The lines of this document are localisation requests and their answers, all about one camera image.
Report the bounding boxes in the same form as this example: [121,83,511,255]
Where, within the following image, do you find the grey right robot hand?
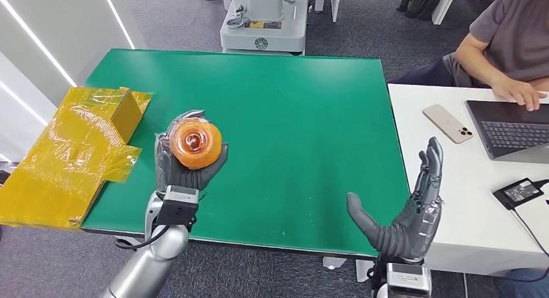
[346,136,444,262]

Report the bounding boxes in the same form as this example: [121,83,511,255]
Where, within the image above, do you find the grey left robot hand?
[154,110,229,198]

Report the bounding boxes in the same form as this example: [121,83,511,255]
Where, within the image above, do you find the orange plastic bottle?
[169,117,223,170]

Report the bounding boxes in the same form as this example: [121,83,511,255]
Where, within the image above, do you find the white table foot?
[322,256,348,270]

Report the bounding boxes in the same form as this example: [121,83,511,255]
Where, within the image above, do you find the white table leg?
[115,236,142,249]

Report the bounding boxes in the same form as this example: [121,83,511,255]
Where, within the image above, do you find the yellow taped cardboard box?
[0,86,153,232]

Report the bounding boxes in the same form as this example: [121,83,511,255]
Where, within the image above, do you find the black power adapter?
[492,178,543,211]

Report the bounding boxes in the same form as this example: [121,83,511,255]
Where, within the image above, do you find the beige smartphone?
[423,104,474,145]

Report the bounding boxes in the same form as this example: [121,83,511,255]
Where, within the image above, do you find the dark grey laptop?
[465,99,549,165]

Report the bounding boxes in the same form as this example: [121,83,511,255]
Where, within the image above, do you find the pale grey machine base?
[219,0,309,56]

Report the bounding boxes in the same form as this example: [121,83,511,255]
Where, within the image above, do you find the person's hand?
[491,77,548,112]

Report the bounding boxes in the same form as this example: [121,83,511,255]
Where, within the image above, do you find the person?
[388,0,549,112]

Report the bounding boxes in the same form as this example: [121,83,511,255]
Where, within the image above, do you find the white cabinet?
[431,0,460,27]

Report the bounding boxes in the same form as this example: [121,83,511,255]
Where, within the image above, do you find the white furniture panel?
[313,0,342,23]

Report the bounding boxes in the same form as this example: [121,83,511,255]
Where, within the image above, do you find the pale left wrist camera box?
[155,185,200,228]

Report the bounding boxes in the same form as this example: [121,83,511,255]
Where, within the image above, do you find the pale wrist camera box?
[155,185,200,228]
[386,261,433,298]

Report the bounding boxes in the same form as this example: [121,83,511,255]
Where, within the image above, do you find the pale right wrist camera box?
[386,261,433,298]

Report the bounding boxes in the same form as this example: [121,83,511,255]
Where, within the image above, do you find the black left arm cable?
[115,225,172,251]

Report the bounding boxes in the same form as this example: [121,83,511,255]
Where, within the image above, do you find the black adapter cable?
[510,179,549,283]

